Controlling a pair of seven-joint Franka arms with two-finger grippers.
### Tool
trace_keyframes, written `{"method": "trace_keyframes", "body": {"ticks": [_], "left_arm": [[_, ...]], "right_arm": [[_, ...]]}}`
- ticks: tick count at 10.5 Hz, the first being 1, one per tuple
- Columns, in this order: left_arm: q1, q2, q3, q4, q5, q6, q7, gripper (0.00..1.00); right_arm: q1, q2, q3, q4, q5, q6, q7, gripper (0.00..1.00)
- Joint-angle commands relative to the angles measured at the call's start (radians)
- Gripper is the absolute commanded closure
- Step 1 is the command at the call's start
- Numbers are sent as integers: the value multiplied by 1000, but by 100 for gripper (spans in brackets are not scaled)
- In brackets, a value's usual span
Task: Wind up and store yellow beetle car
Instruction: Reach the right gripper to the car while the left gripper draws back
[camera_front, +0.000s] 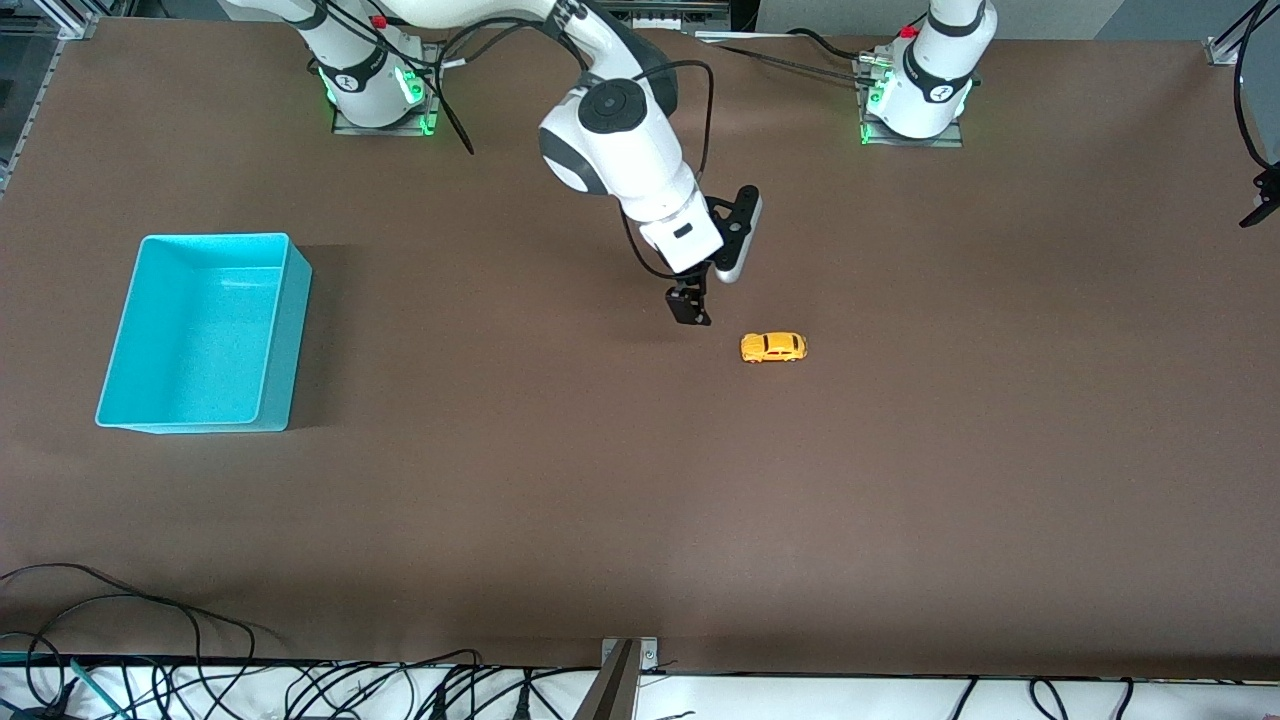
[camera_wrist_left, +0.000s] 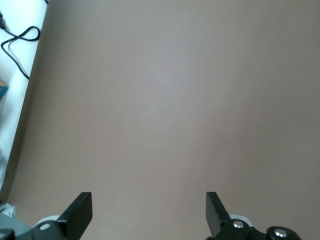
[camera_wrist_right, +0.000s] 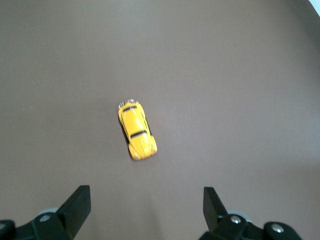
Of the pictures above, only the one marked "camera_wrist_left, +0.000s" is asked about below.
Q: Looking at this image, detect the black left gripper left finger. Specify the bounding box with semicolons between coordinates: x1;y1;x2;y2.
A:
0;191;93;240

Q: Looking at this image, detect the looped black cable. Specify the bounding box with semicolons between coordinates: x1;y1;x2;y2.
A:
0;25;41;80

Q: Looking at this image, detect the blue brown box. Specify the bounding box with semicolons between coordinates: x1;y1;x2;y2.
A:
0;79;10;101

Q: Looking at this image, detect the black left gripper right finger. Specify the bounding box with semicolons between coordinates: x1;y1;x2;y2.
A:
206;191;301;240

